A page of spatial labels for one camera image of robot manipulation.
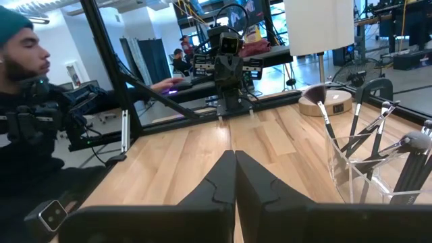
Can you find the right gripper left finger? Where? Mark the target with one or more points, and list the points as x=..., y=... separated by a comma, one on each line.
x=202, y=219

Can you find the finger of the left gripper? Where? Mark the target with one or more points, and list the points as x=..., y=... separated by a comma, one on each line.
x=222, y=71
x=236, y=71

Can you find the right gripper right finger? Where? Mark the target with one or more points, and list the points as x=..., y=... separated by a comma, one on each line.
x=270, y=219

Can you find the fan makeup brush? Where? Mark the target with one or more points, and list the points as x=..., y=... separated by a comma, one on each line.
x=315, y=94

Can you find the round-head makeup brush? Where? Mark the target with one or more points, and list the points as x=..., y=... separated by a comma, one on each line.
x=418, y=141

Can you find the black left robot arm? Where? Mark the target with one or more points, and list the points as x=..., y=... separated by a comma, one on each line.
x=233, y=98

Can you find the person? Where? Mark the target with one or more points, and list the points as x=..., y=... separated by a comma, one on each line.
x=186, y=45
x=23, y=57
x=180, y=64

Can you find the black computer mouse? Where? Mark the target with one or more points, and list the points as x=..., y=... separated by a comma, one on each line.
x=187, y=86

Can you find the pink cloth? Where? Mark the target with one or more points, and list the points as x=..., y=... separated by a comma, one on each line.
x=256, y=49

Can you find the person's hand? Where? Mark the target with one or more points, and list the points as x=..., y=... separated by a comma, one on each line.
x=167, y=84

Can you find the dark blue curtain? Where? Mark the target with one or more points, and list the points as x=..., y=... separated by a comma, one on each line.
x=155, y=60

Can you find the computer monitor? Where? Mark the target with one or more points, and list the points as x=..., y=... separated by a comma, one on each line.
x=246, y=10

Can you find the clear acrylic brush holder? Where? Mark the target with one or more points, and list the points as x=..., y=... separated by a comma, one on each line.
x=337, y=175

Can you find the white-shade wooden-base table lamp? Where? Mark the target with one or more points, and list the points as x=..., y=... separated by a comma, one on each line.
x=317, y=27

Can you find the black spoked wheel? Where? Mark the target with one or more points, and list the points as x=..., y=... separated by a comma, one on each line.
x=356, y=78

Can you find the black floor box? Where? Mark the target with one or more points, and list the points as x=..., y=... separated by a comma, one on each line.
x=411, y=60

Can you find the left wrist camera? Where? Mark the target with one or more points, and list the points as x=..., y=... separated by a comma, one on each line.
x=229, y=44

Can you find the black aluminium table frame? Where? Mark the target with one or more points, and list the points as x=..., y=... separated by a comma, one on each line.
x=106, y=50

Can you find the silver frame bracket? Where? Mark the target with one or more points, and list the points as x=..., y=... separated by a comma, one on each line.
x=125, y=131

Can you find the silver-faced camera box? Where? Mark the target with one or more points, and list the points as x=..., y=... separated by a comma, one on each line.
x=50, y=216

